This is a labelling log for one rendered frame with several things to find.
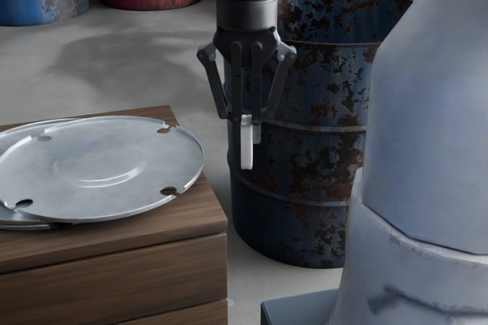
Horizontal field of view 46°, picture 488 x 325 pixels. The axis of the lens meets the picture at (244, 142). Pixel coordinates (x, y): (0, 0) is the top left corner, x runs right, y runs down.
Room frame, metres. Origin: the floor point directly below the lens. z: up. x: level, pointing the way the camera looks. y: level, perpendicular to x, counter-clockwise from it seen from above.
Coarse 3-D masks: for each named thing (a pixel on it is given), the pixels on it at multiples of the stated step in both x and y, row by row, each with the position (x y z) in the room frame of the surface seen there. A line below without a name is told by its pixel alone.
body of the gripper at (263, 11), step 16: (224, 0) 0.68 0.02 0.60; (240, 0) 0.68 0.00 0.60; (256, 0) 0.68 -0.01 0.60; (272, 0) 0.69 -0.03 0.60; (224, 16) 0.68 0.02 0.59; (240, 16) 0.67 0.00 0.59; (256, 16) 0.67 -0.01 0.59; (272, 16) 0.68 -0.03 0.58; (224, 32) 0.69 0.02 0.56; (240, 32) 0.69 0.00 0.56; (256, 32) 0.69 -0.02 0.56; (272, 32) 0.69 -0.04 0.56; (224, 48) 0.69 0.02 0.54; (272, 48) 0.69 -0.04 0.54
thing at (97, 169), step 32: (64, 128) 0.82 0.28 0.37; (96, 128) 0.82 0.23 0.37; (128, 128) 0.82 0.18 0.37; (160, 128) 0.82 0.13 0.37; (0, 160) 0.71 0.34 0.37; (32, 160) 0.71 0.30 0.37; (64, 160) 0.70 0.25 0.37; (96, 160) 0.70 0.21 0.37; (128, 160) 0.70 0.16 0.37; (160, 160) 0.71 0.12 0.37; (192, 160) 0.71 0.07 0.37; (0, 192) 0.63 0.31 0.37; (32, 192) 0.63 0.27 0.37; (64, 192) 0.63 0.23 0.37; (96, 192) 0.63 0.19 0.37; (128, 192) 0.63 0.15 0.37
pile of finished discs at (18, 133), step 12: (48, 120) 0.85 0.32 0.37; (60, 120) 0.85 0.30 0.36; (72, 120) 0.86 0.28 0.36; (12, 132) 0.82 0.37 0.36; (24, 132) 0.82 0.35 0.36; (36, 132) 0.82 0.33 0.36; (0, 144) 0.78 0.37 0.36; (12, 144) 0.78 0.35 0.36; (0, 204) 0.61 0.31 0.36; (24, 204) 0.61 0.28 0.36; (0, 216) 0.59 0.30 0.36; (12, 216) 0.59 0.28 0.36; (24, 216) 0.59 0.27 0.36; (0, 228) 0.57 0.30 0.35; (12, 228) 0.57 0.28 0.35; (24, 228) 0.57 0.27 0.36; (36, 228) 0.57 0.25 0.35; (48, 228) 0.57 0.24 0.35
